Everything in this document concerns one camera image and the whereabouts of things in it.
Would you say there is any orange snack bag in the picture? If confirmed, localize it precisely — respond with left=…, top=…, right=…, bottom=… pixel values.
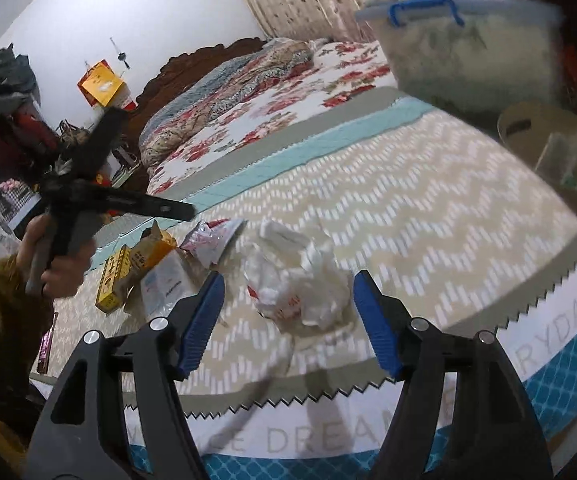
left=129, top=221, right=177, bottom=286

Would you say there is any yellow red carton box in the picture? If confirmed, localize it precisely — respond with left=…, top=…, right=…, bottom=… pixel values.
left=95, top=245, right=133, bottom=314

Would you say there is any red white snack wrapper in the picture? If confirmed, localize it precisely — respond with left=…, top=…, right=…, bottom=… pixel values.
left=180, top=218, right=245, bottom=269

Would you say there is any white plastic bag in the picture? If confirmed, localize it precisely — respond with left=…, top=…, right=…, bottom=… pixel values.
left=243, top=219, right=351, bottom=330

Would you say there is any beige trash bin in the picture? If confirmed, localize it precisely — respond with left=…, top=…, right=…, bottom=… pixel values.
left=497, top=102, right=577, bottom=214

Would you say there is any left hand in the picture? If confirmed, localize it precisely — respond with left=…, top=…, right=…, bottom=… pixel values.
left=16, top=214, right=101, bottom=300

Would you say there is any cluttered shelf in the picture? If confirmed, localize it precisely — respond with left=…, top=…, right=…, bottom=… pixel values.
left=0, top=46, right=89, bottom=235

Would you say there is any folded patterned blanket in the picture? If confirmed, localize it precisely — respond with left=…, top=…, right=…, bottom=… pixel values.
left=139, top=38, right=313, bottom=174

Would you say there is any carved wooden headboard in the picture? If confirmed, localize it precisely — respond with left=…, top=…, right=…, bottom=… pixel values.
left=118, top=37, right=270, bottom=191

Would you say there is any zigzag patterned bed quilt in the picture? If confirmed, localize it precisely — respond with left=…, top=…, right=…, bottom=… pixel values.
left=28, top=86, right=577, bottom=480

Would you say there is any floral bed sheet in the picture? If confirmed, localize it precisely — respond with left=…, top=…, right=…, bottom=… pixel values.
left=146, top=41, right=397, bottom=195

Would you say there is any blue-lid clear storage box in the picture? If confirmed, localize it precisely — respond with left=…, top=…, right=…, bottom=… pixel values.
left=355, top=0, right=564, bottom=115

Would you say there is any yellow red wall calendar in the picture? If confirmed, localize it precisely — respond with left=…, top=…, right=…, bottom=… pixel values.
left=77, top=60, right=136, bottom=112

